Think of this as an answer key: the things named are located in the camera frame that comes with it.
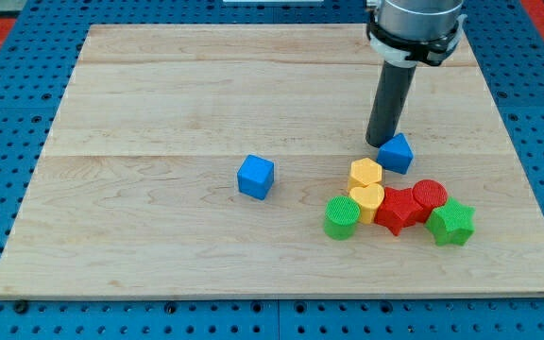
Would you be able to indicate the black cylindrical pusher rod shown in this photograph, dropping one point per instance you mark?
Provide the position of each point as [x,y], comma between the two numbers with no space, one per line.
[391,93]

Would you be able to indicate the blue cube block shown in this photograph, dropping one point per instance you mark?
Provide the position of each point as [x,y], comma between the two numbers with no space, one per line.
[255,177]

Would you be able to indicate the green cylinder block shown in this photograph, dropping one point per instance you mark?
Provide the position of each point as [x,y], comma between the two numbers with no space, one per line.
[341,217]

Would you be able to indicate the wooden board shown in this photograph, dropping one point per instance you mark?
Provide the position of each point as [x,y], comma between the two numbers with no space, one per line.
[135,195]

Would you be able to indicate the red star block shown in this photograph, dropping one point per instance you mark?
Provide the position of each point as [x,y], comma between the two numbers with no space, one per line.
[399,210]

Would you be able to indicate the green star block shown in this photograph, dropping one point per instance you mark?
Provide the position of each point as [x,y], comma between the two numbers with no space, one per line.
[451,223]

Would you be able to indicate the yellow hexagon block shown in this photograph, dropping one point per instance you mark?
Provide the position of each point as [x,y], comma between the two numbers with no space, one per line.
[364,172]

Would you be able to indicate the yellow heart block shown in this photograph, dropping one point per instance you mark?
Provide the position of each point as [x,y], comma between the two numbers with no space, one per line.
[369,199]

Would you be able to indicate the red cylinder block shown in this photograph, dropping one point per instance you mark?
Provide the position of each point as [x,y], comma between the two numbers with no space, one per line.
[428,194]

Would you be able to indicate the blue triangle block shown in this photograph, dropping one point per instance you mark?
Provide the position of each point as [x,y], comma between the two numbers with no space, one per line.
[396,155]

